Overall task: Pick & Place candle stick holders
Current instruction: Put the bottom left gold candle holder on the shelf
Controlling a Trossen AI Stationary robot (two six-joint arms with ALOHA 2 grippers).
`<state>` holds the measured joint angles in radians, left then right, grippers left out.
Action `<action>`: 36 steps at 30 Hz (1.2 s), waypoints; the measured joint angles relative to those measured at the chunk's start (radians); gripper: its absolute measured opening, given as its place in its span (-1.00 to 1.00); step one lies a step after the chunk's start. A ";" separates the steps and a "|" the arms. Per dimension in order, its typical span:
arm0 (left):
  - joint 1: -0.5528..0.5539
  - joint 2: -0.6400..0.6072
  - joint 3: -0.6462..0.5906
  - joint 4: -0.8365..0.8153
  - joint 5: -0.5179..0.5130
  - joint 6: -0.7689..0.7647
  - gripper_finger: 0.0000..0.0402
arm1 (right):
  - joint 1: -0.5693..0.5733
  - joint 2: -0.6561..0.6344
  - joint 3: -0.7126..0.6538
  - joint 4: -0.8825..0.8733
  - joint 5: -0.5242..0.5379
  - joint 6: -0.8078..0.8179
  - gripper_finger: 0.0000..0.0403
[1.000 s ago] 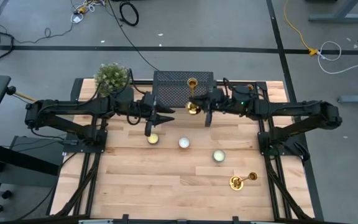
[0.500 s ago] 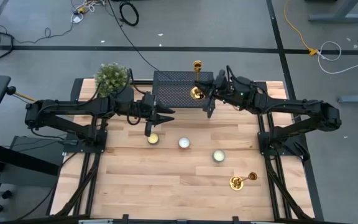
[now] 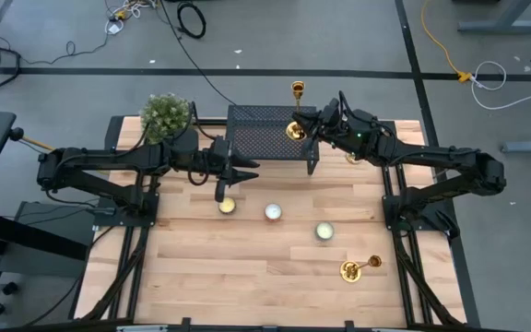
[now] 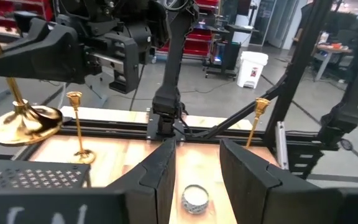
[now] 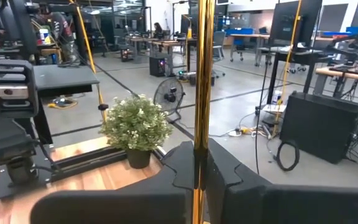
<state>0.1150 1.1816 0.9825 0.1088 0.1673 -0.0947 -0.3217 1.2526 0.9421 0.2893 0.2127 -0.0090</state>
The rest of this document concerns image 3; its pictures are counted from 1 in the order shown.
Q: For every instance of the grey cabinet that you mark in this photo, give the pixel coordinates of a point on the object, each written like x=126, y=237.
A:
x=62, y=221

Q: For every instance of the black round knob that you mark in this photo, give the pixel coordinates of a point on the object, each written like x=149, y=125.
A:
x=15, y=134

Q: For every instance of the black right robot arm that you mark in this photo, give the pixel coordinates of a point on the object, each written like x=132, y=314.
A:
x=431, y=154

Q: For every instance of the yellow candle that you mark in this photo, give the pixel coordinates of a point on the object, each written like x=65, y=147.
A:
x=227, y=206

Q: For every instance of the pale candle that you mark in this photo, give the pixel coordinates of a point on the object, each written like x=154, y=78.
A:
x=324, y=230

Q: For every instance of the black table clamp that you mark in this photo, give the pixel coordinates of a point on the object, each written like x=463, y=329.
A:
x=185, y=322
x=350, y=324

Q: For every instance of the black aluminium table frame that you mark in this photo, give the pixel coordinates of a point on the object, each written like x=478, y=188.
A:
x=210, y=122

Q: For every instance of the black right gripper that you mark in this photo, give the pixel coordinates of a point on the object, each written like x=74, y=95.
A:
x=337, y=129

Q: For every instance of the small artificial potted plant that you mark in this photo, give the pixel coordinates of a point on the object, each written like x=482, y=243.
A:
x=161, y=115

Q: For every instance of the silver bracket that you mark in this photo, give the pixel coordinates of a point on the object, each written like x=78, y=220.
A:
x=141, y=328

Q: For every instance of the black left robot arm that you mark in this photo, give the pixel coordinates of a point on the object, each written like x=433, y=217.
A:
x=109, y=159

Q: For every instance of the white candle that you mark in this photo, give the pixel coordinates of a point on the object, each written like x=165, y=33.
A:
x=273, y=211

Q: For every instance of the black perforated metal shelf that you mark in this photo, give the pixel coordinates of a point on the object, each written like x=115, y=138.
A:
x=261, y=133

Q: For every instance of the black desk beam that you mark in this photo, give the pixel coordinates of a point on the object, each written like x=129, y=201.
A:
x=26, y=233

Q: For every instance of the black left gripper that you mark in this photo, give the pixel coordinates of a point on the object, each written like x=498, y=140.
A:
x=221, y=166

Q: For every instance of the tall gold candlestick holder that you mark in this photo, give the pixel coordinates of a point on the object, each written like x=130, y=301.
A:
x=350, y=271

